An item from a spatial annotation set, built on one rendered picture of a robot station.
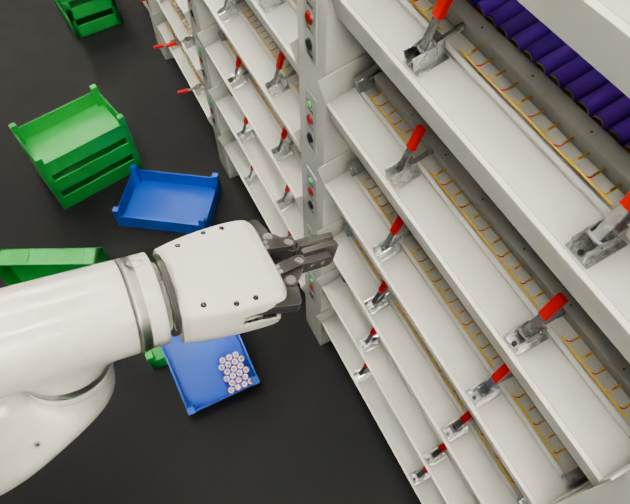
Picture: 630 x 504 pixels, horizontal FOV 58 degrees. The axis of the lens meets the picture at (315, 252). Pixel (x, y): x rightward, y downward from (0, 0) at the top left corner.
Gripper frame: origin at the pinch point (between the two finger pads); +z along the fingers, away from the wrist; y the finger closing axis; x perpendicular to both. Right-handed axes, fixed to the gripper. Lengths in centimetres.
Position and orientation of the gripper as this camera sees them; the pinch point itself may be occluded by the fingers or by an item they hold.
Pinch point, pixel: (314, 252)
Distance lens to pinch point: 56.5
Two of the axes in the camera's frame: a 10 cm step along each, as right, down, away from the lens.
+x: 1.9, -6.1, -7.7
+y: 4.4, 7.5, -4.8
